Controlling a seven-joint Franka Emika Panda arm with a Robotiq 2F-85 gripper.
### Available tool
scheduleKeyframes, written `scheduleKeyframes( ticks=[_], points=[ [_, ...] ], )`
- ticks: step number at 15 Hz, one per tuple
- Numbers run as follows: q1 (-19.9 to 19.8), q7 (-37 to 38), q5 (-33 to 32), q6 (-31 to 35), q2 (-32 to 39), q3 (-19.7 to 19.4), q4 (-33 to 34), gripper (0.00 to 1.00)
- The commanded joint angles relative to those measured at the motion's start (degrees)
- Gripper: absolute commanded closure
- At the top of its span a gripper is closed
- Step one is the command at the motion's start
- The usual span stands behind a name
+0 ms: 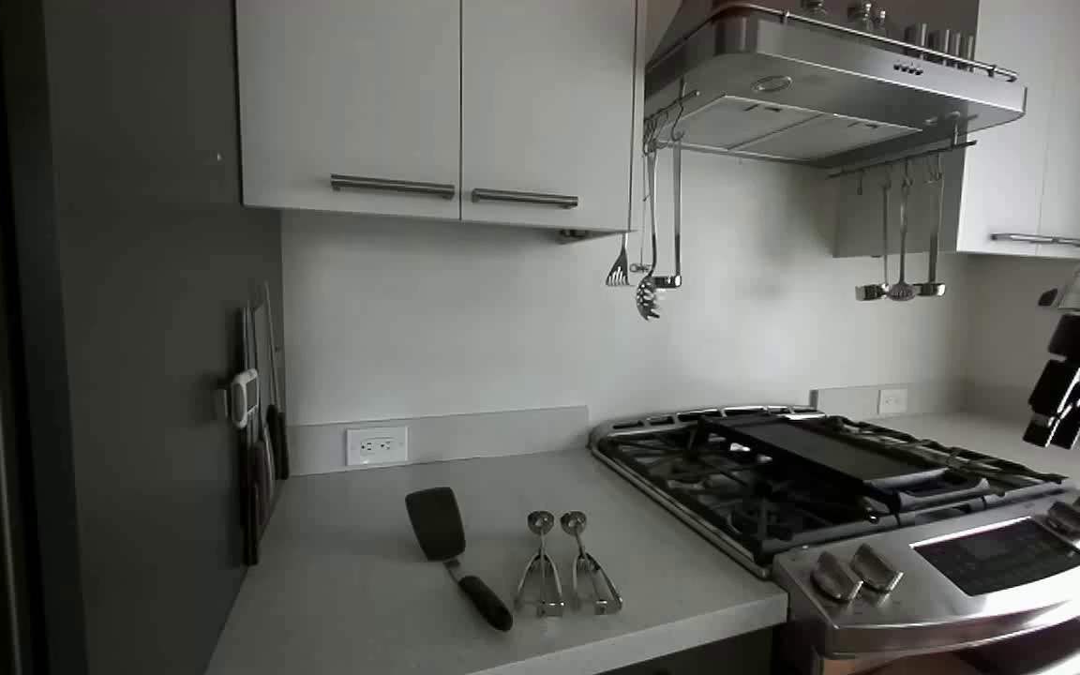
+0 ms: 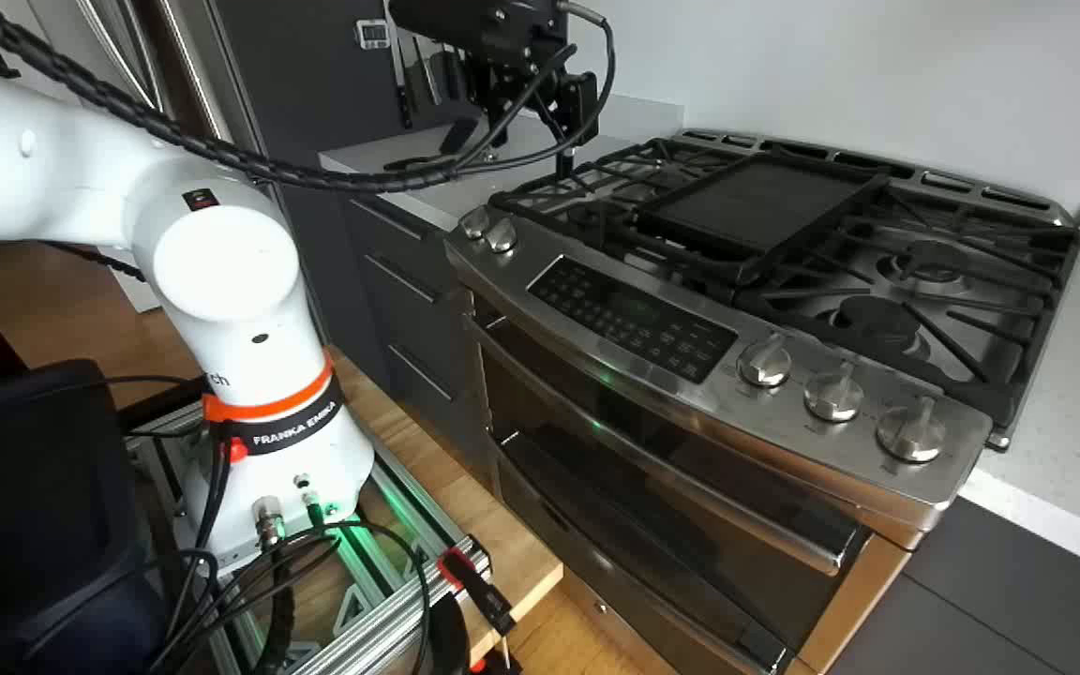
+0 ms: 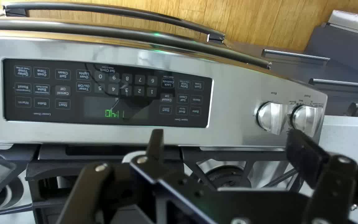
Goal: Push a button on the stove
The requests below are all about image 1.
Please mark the stainless steel gas stove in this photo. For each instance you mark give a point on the stainless steel gas stove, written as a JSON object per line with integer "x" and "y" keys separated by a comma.
{"x": 865, "y": 538}

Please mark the metal utensil rail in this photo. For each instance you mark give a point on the metal utensil rail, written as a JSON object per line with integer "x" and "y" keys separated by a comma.
{"x": 899, "y": 154}

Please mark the white wall-mounted gadget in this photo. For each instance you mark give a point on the white wall-mounted gadget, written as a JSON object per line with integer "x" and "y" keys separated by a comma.
{"x": 244, "y": 399}

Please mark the wide white cabinet door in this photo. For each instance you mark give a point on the wide white cabinet door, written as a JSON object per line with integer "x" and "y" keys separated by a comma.
{"x": 348, "y": 98}

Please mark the black stove control panel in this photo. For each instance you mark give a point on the black stove control panel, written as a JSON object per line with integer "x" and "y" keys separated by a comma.
{"x": 999, "y": 557}

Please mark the hanging metal whisk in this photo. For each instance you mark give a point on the hanging metal whisk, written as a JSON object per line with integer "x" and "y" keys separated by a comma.
{"x": 649, "y": 294}

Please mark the narrow white cabinet door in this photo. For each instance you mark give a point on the narrow white cabinet door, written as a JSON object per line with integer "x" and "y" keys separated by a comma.
{"x": 548, "y": 108}

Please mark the dark grey tall panel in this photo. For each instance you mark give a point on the dark grey tall panel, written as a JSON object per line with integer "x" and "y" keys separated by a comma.
{"x": 150, "y": 339}

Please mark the small white wall outlet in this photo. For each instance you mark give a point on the small white wall outlet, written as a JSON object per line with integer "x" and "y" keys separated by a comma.
{"x": 895, "y": 399}

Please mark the white corner wall cabinet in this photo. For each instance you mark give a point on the white corner wall cabinet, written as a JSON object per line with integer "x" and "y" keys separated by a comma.
{"x": 1042, "y": 127}

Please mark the black cast iron griddle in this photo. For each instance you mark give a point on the black cast iron griddle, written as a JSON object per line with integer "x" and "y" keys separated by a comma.
{"x": 835, "y": 453}

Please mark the hanging metal turner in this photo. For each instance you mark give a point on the hanging metal turner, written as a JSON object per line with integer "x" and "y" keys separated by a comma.
{"x": 622, "y": 264}

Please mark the stainless steel range hood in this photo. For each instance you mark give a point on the stainless steel range hood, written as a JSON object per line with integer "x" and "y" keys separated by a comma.
{"x": 815, "y": 81}

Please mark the black spatula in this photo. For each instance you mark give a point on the black spatula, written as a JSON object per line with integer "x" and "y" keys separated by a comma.
{"x": 445, "y": 532}

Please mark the hanging small metal ladle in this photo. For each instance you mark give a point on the hanging small metal ladle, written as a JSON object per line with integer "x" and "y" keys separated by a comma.
{"x": 932, "y": 287}
{"x": 903, "y": 291}
{"x": 872, "y": 291}

